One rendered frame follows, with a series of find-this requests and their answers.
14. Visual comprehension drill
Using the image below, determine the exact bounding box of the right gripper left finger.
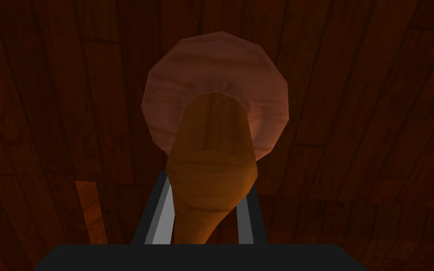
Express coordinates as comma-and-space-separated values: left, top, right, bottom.
131, 170, 176, 245

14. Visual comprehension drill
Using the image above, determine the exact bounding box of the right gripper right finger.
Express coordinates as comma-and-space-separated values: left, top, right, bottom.
235, 184, 270, 245

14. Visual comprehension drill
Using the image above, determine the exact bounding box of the wooden spoon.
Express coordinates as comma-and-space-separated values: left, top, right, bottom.
141, 31, 290, 245

